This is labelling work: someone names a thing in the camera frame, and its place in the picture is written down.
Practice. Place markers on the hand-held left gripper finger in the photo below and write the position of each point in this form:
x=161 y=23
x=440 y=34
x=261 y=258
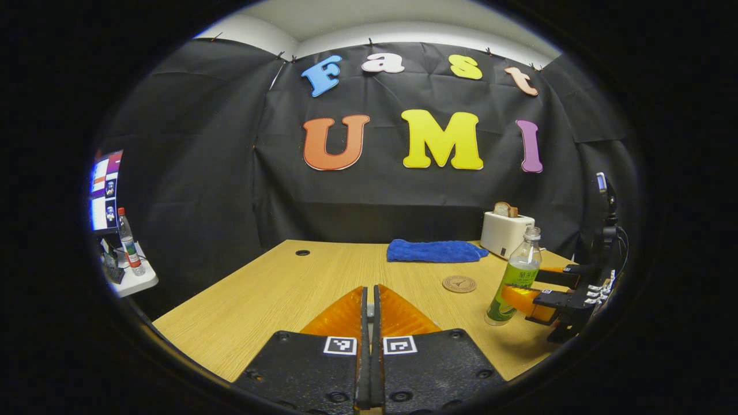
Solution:
x=363 y=374
x=377 y=374

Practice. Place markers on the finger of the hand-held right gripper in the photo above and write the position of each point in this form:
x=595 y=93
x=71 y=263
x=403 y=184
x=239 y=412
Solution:
x=559 y=278
x=559 y=300

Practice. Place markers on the green label water bottle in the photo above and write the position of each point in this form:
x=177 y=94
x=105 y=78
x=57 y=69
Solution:
x=516 y=282

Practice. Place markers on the round wooden coaster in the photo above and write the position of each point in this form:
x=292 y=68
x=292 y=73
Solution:
x=459 y=284

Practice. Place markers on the red label plastic bottle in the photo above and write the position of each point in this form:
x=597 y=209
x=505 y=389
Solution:
x=130 y=245

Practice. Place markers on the white toaster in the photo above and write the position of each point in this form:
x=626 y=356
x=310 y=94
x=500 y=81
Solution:
x=504 y=233

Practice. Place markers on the bread slice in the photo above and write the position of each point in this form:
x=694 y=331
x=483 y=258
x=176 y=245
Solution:
x=505 y=210

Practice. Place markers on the blue towel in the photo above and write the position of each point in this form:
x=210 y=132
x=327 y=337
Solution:
x=432 y=252

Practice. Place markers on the white side table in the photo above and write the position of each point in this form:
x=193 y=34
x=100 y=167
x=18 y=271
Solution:
x=141 y=282

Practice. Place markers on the small dark device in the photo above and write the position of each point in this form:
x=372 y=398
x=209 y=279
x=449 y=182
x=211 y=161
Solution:
x=114 y=272

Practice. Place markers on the computer monitor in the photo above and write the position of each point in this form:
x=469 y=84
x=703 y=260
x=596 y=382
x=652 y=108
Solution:
x=106 y=190

